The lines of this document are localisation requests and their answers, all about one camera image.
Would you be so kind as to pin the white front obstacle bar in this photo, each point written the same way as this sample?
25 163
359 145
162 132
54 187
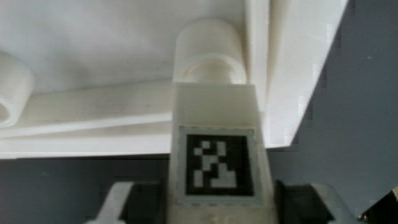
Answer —
84 147

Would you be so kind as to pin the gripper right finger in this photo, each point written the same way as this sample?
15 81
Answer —
310 205

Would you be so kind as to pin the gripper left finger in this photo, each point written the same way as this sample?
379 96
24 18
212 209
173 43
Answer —
134 204

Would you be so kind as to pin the white square table top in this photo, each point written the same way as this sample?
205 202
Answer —
88 59

